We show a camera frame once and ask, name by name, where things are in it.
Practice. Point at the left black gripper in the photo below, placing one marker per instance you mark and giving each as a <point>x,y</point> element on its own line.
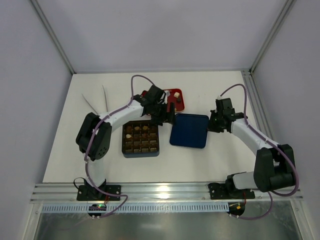
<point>164,115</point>

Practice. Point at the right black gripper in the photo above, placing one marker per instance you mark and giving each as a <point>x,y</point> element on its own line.
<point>214,122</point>

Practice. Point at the blue box lid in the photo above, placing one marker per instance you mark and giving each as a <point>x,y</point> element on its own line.
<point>189,130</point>

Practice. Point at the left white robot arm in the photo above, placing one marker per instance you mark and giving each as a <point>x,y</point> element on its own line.
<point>94,136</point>

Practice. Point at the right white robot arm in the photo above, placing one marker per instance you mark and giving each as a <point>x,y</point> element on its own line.
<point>274,166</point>

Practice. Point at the beige cube chocolate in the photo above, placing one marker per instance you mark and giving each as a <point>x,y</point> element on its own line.
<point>177,94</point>

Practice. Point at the blue chocolate box with insert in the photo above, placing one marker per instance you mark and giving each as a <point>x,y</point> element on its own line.
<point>145,141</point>

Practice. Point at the red rectangular tray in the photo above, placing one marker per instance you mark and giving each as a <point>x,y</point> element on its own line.
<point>175,100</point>

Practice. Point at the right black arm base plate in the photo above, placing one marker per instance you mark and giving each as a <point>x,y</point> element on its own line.
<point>220,191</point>

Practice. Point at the slotted cable duct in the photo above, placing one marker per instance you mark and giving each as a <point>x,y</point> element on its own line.
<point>140,207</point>

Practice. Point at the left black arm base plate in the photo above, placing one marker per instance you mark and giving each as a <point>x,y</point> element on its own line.
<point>89,193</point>

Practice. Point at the right frame post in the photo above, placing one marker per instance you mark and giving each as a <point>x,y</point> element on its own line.
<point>272,33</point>

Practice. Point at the frame post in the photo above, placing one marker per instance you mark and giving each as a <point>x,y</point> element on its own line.
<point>272,33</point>
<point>52,35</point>

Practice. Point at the aluminium rail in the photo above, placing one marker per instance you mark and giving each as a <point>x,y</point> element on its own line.
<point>143,192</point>

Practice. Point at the left frame post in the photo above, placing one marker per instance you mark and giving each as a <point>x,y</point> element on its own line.
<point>52,35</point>

